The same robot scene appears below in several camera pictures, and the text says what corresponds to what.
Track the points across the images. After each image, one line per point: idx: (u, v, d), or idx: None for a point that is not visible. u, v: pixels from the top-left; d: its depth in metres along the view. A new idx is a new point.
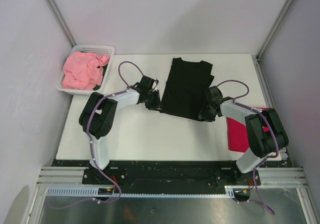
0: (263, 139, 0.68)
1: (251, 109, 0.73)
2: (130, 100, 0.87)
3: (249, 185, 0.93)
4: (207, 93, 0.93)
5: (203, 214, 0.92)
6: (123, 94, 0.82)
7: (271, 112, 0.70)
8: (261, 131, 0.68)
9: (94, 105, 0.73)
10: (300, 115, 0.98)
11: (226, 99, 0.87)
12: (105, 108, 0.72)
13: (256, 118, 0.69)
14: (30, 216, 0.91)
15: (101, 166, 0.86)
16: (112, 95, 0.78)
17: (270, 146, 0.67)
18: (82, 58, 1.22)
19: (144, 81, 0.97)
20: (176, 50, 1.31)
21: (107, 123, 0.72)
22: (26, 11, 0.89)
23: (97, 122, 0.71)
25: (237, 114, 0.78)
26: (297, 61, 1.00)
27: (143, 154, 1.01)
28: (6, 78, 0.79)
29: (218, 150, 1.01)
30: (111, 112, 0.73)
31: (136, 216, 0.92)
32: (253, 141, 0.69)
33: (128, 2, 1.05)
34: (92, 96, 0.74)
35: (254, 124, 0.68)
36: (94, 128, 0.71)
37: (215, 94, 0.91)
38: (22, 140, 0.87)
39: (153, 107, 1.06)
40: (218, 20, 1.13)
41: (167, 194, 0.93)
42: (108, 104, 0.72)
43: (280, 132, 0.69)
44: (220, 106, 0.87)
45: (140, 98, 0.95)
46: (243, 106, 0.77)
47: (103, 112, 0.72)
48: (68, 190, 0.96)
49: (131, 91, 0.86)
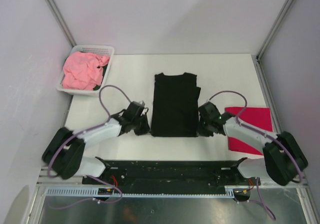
0: (284, 167, 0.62)
1: (265, 134, 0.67)
2: (109, 133, 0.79)
3: (249, 185, 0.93)
4: (204, 112, 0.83)
5: (203, 214, 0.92)
6: (98, 128, 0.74)
7: (288, 136, 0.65)
8: (282, 160, 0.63)
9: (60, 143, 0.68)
10: (300, 116, 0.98)
11: (226, 115, 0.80)
12: (70, 148, 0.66)
13: (272, 146, 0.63)
14: (30, 216, 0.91)
15: (96, 174, 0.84)
16: (83, 131, 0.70)
17: (292, 173, 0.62)
18: (82, 58, 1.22)
19: (131, 109, 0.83)
20: (176, 50, 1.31)
21: (72, 166, 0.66)
22: (26, 12, 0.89)
23: (60, 164, 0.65)
25: (244, 137, 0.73)
26: (297, 62, 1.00)
27: (143, 154, 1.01)
28: (6, 78, 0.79)
29: (218, 149, 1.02)
30: (77, 154, 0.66)
31: (136, 216, 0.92)
32: (272, 171, 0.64)
33: (128, 2, 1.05)
34: (60, 133, 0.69)
35: (275, 155, 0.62)
36: (56, 170, 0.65)
37: (212, 111, 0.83)
38: (22, 140, 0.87)
39: (142, 132, 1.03)
40: (218, 20, 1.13)
41: (167, 194, 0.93)
42: (73, 145, 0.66)
43: (300, 157, 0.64)
44: (224, 126, 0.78)
45: (124, 128, 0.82)
46: (252, 129, 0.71)
47: (67, 155, 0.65)
48: (68, 190, 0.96)
49: (110, 122, 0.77)
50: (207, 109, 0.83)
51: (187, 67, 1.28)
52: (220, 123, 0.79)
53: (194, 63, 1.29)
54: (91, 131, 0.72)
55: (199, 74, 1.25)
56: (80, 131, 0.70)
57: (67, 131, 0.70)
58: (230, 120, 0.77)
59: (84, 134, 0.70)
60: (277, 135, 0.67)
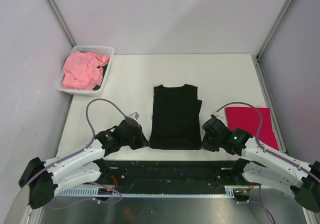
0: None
1: (299, 166, 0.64)
2: (91, 158, 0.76)
3: (249, 185, 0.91)
4: (213, 131, 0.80)
5: (203, 214, 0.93)
6: (73, 156, 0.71)
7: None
8: None
9: (29, 175, 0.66)
10: (300, 117, 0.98)
11: (239, 133, 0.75)
12: (37, 184, 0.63)
13: (312, 182, 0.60)
14: (30, 216, 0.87)
15: (93, 178, 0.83)
16: (54, 164, 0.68)
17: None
18: (82, 58, 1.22)
19: (122, 128, 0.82)
20: (176, 50, 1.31)
21: (41, 198, 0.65)
22: (26, 11, 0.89)
23: (28, 196, 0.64)
25: (269, 164, 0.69)
26: (297, 63, 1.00)
27: (144, 154, 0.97)
28: (7, 78, 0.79)
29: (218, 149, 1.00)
30: (45, 189, 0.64)
31: (135, 216, 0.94)
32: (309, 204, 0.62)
33: (128, 2, 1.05)
34: (30, 164, 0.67)
35: (316, 192, 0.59)
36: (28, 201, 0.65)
37: (221, 129, 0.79)
38: (22, 140, 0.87)
39: (139, 146, 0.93)
40: (217, 20, 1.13)
41: (167, 194, 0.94)
42: (39, 181, 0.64)
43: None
44: (242, 149, 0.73)
45: (111, 148, 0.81)
46: (284, 160, 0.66)
47: (34, 190, 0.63)
48: (68, 190, 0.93)
49: (89, 148, 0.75)
50: (215, 128, 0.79)
51: (187, 67, 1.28)
52: (236, 144, 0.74)
53: (194, 63, 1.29)
54: (63, 163, 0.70)
55: (199, 74, 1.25)
56: (51, 164, 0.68)
57: (40, 163, 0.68)
58: (249, 143, 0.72)
59: (55, 167, 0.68)
60: (310, 166, 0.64)
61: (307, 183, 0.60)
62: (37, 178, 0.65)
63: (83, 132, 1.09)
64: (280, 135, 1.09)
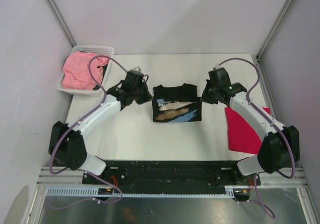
0: (280, 159, 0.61)
1: (272, 123, 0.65)
2: (107, 113, 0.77)
3: (249, 185, 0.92)
4: (214, 78, 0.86)
5: (203, 214, 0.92)
6: (93, 113, 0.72)
7: (293, 133, 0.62)
8: (278, 151, 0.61)
9: (59, 137, 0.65)
10: (300, 116, 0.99)
11: (237, 87, 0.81)
12: (69, 143, 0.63)
13: (275, 138, 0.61)
14: (30, 216, 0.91)
15: (98, 172, 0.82)
16: (78, 122, 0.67)
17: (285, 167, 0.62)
18: (82, 58, 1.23)
19: (130, 79, 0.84)
20: (176, 50, 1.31)
21: (77, 156, 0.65)
22: (26, 11, 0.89)
23: (65, 157, 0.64)
25: (248, 115, 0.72)
26: (296, 62, 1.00)
27: (143, 154, 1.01)
28: (6, 78, 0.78)
29: (218, 148, 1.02)
30: (78, 145, 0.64)
31: (136, 216, 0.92)
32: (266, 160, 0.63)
33: (128, 2, 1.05)
34: (55, 128, 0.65)
35: (274, 146, 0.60)
36: (65, 162, 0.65)
37: (222, 78, 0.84)
38: (22, 140, 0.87)
39: (145, 100, 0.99)
40: (218, 20, 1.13)
41: (167, 194, 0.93)
42: (71, 138, 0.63)
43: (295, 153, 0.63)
44: (231, 99, 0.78)
45: (125, 101, 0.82)
46: (261, 114, 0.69)
47: (68, 149, 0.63)
48: (68, 190, 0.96)
49: (106, 105, 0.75)
50: (218, 76, 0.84)
51: (187, 67, 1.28)
52: (228, 93, 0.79)
53: (194, 63, 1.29)
54: (86, 120, 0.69)
55: (199, 74, 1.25)
56: (75, 123, 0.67)
57: (63, 125, 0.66)
58: (240, 95, 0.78)
59: (80, 125, 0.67)
60: (283, 127, 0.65)
61: (271, 136, 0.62)
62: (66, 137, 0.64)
63: None
64: None
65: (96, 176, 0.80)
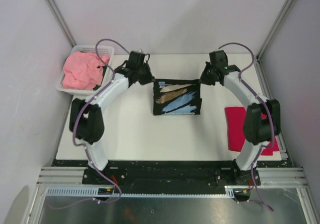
0: (259, 128, 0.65)
1: (257, 96, 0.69)
2: (118, 89, 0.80)
3: (249, 185, 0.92)
4: (214, 59, 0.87)
5: (203, 214, 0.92)
6: (106, 89, 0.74)
7: (275, 105, 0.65)
8: (259, 120, 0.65)
9: (78, 112, 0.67)
10: (299, 116, 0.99)
11: (232, 69, 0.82)
12: (90, 116, 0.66)
13: (258, 108, 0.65)
14: (30, 216, 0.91)
15: (100, 167, 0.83)
16: (93, 97, 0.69)
17: (265, 136, 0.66)
18: (82, 58, 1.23)
19: (133, 58, 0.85)
20: (176, 50, 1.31)
21: (98, 128, 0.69)
22: (26, 11, 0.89)
23: (86, 131, 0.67)
25: (238, 91, 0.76)
26: (296, 62, 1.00)
27: (143, 154, 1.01)
28: (7, 78, 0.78)
29: (218, 148, 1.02)
30: (98, 117, 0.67)
31: (136, 216, 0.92)
32: (248, 129, 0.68)
33: (128, 2, 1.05)
34: (73, 104, 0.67)
35: (255, 115, 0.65)
36: (86, 135, 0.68)
37: (221, 59, 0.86)
38: (22, 140, 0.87)
39: (147, 82, 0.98)
40: (218, 20, 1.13)
41: (167, 194, 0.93)
42: (92, 112, 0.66)
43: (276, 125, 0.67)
44: (224, 77, 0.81)
45: (131, 78, 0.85)
46: (247, 88, 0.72)
47: (90, 122, 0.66)
48: (68, 190, 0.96)
49: (116, 81, 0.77)
50: (217, 57, 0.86)
51: (187, 67, 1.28)
52: (223, 73, 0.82)
53: (194, 63, 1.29)
54: (102, 95, 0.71)
55: (199, 74, 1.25)
56: (92, 98, 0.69)
57: (80, 101, 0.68)
58: (233, 74, 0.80)
59: (97, 100, 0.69)
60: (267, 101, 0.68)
61: (254, 106, 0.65)
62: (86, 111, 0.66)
63: None
64: (280, 135, 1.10)
65: (99, 170, 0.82)
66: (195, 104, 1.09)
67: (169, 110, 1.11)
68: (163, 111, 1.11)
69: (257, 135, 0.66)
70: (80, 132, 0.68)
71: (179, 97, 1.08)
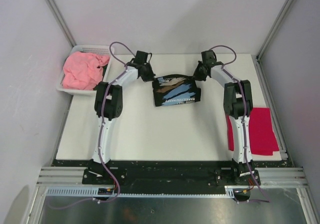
0: (234, 103, 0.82)
1: (233, 78, 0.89)
2: (130, 78, 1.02)
3: (249, 185, 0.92)
4: (204, 57, 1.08)
5: (203, 214, 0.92)
6: (123, 75, 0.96)
7: (247, 85, 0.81)
8: (234, 97, 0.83)
9: (103, 93, 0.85)
10: (299, 116, 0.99)
11: (217, 64, 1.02)
12: (114, 94, 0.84)
13: (232, 86, 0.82)
14: (30, 216, 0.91)
15: (105, 159, 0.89)
16: (115, 80, 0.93)
17: (239, 110, 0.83)
18: (82, 58, 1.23)
19: (139, 55, 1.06)
20: (176, 50, 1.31)
21: (119, 105, 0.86)
22: (26, 11, 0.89)
23: (110, 108, 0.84)
25: (220, 78, 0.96)
26: (296, 61, 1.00)
27: (143, 154, 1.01)
28: (6, 78, 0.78)
29: (218, 148, 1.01)
30: (119, 96, 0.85)
31: (136, 216, 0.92)
32: (226, 104, 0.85)
33: (128, 2, 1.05)
34: (100, 86, 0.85)
35: (231, 92, 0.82)
36: (108, 112, 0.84)
37: (210, 57, 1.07)
38: (22, 140, 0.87)
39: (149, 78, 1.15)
40: (218, 20, 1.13)
41: (167, 194, 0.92)
42: (115, 90, 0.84)
43: (249, 101, 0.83)
44: (211, 69, 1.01)
45: (139, 72, 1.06)
46: (227, 74, 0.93)
47: (114, 99, 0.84)
48: (68, 190, 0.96)
49: (129, 70, 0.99)
50: (207, 55, 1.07)
51: (187, 67, 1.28)
52: (210, 66, 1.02)
53: (194, 63, 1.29)
54: (120, 79, 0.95)
55: None
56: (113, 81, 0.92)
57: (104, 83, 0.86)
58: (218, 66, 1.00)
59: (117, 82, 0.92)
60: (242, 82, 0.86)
61: (230, 85, 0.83)
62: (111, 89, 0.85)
63: (83, 131, 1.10)
64: (280, 135, 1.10)
65: (104, 163, 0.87)
66: (193, 90, 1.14)
67: (169, 97, 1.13)
68: (164, 98, 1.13)
69: (232, 109, 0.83)
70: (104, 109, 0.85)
71: (178, 86, 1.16)
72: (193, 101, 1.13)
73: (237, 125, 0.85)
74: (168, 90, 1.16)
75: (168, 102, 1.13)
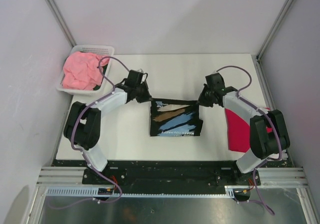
0: (268, 141, 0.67)
1: (257, 109, 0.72)
2: (116, 102, 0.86)
3: (249, 185, 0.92)
4: (211, 82, 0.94)
5: (203, 214, 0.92)
6: (107, 99, 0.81)
7: (277, 115, 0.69)
8: (265, 134, 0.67)
9: (76, 115, 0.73)
10: (300, 116, 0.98)
11: (229, 90, 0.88)
12: (88, 119, 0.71)
13: (262, 120, 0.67)
14: (30, 216, 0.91)
15: (99, 169, 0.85)
16: (95, 102, 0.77)
17: (274, 150, 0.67)
18: (82, 58, 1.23)
19: (132, 76, 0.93)
20: (176, 50, 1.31)
21: (94, 133, 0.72)
22: (26, 12, 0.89)
23: (82, 135, 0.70)
25: (238, 109, 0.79)
26: (296, 61, 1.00)
27: (143, 154, 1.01)
28: (6, 78, 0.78)
29: (218, 149, 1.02)
30: (95, 122, 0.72)
31: (136, 216, 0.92)
32: (256, 143, 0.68)
33: (128, 1, 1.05)
34: (74, 107, 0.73)
35: (260, 128, 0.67)
36: (80, 140, 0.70)
37: (218, 82, 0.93)
38: (22, 140, 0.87)
39: (144, 99, 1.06)
40: (218, 19, 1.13)
41: (167, 194, 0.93)
42: (91, 114, 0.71)
43: (283, 136, 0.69)
44: (223, 98, 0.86)
45: (130, 95, 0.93)
46: (249, 105, 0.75)
47: (88, 124, 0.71)
48: (68, 190, 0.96)
49: (116, 93, 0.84)
50: (213, 80, 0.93)
51: (187, 67, 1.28)
52: (221, 95, 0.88)
53: (194, 63, 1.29)
54: (102, 102, 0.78)
55: (200, 74, 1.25)
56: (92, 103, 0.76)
57: (81, 105, 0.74)
58: (231, 93, 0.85)
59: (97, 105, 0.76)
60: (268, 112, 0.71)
61: (258, 119, 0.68)
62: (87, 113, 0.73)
63: None
64: None
65: (99, 172, 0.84)
66: (194, 122, 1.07)
67: (166, 128, 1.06)
68: (161, 128, 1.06)
69: (266, 150, 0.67)
70: (76, 137, 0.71)
71: (178, 115, 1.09)
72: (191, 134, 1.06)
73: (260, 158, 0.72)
74: (166, 118, 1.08)
75: (164, 133, 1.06)
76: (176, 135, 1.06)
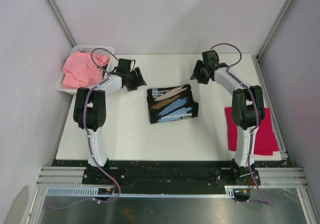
0: (244, 111, 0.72)
1: (241, 83, 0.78)
2: (114, 86, 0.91)
3: (249, 185, 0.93)
4: (206, 58, 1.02)
5: (203, 214, 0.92)
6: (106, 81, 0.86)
7: (257, 89, 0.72)
8: (244, 105, 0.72)
9: (83, 99, 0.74)
10: (299, 116, 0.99)
11: (221, 66, 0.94)
12: (95, 101, 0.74)
13: (242, 93, 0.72)
14: (30, 216, 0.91)
15: (101, 162, 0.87)
16: (97, 86, 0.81)
17: (250, 119, 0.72)
18: (82, 58, 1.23)
19: (122, 63, 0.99)
20: (176, 50, 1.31)
21: (101, 113, 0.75)
22: (26, 12, 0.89)
23: (92, 116, 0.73)
25: (226, 83, 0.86)
26: (296, 61, 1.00)
27: (143, 154, 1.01)
28: (6, 78, 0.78)
29: (218, 149, 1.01)
30: (102, 102, 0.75)
31: (136, 216, 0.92)
32: (235, 112, 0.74)
33: (128, 1, 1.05)
34: (79, 91, 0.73)
35: (239, 99, 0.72)
36: (91, 122, 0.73)
37: (212, 58, 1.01)
38: (22, 140, 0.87)
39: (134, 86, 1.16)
40: (217, 20, 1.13)
41: (167, 194, 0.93)
42: (97, 95, 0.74)
43: (260, 109, 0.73)
44: (214, 72, 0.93)
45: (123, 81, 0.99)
46: (234, 79, 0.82)
47: (96, 106, 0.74)
48: (68, 190, 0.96)
49: (113, 76, 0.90)
50: (208, 56, 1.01)
51: (187, 67, 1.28)
52: (213, 69, 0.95)
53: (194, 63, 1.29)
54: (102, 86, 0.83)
55: None
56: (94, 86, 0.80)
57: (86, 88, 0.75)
58: (222, 68, 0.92)
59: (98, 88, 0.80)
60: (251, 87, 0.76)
61: (239, 91, 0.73)
62: (93, 96, 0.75)
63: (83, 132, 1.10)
64: (280, 135, 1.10)
65: (100, 166, 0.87)
66: (190, 105, 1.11)
67: (165, 113, 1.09)
68: (160, 114, 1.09)
69: (242, 118, 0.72)
70: (87, 119, 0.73)
71: (174, 101, 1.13)
72: (190, 116, 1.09)
73: (245, 134, 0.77)
74: (164, 105, 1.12)
75: (164, 118, 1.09)
76: (175, 120, 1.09)
